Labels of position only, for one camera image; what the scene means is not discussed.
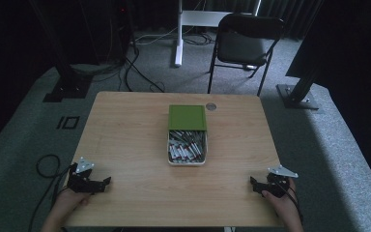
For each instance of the round grey table grommet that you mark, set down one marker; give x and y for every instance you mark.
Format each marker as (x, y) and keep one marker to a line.
(211, 106)

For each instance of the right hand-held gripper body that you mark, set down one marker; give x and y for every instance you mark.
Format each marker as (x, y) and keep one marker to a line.
(278, 183)

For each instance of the white desk frame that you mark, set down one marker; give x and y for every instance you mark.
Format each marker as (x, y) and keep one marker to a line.
(193, 17)

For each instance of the pile of small packets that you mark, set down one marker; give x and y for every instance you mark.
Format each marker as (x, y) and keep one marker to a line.
(186, 146)

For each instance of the person's left hand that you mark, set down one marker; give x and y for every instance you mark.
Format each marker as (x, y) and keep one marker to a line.
(71, 201)

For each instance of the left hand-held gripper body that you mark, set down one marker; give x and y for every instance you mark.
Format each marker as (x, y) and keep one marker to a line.
(79, 182)

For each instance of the black metal stand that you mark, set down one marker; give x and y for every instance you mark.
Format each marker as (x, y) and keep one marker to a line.
(299, 93)
(67, 83)

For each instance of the black folding chair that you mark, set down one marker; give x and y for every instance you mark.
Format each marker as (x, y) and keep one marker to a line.
(244, 45)

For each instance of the white storage box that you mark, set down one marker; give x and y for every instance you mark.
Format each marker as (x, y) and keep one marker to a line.
(170, 154)

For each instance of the person's right hand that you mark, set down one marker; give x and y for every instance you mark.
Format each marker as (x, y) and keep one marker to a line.
(281, 206)

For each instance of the dark computer tower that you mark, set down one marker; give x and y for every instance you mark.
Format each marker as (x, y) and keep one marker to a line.
(114, 29)

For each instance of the green sliding box lid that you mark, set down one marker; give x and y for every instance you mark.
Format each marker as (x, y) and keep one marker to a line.
(187, 117)

